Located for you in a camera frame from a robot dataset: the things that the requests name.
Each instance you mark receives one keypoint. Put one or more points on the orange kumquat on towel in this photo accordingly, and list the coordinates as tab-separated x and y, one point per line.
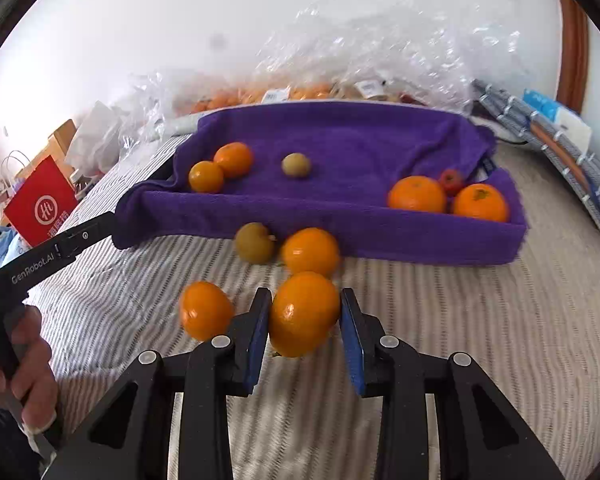
235	159

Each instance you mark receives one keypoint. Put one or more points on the purple towel covered tray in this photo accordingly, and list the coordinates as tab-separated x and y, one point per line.
358	151

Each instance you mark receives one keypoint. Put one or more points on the cardboard box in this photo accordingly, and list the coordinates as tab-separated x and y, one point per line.
56	147

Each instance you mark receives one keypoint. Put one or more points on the striped bed cover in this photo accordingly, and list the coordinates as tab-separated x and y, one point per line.
533	325

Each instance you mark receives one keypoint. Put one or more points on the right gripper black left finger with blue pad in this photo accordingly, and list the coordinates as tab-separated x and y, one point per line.
127	434

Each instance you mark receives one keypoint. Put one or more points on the small red fruit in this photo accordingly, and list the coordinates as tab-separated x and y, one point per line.
452	182

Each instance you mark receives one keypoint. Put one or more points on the oval orange kumquat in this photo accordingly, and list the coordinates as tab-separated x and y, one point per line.
305	309

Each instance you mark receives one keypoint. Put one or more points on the blue white tissue pack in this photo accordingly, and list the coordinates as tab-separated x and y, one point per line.
564	119

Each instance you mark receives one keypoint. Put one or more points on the large orange mandarin with stem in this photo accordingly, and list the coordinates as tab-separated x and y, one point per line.
481	201

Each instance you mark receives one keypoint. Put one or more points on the blue grey checked cloth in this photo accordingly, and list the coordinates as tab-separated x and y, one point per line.
580	169

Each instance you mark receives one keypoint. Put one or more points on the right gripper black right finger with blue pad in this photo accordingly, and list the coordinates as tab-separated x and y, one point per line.
481	435

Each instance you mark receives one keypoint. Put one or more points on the brown wooden frame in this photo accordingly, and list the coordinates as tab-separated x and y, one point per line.
573	74

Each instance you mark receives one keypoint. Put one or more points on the clear plastic bag of fruit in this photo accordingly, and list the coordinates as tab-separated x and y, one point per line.
427	52

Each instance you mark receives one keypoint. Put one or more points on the white plastic bag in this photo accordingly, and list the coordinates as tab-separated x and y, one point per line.
95	149

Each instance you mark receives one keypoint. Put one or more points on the small orange kumquat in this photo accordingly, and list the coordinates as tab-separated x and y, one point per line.
205	311
206	177

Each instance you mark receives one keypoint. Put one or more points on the red paper bag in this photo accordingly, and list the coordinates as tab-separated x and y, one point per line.
42	204

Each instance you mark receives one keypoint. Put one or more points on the person's left hand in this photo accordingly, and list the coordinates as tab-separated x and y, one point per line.
34	379

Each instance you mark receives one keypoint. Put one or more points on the greenish brown small fruit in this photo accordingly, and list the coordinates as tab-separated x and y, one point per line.
254	244

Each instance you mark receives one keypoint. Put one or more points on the round orange kumquat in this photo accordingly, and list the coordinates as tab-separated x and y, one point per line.
311	249

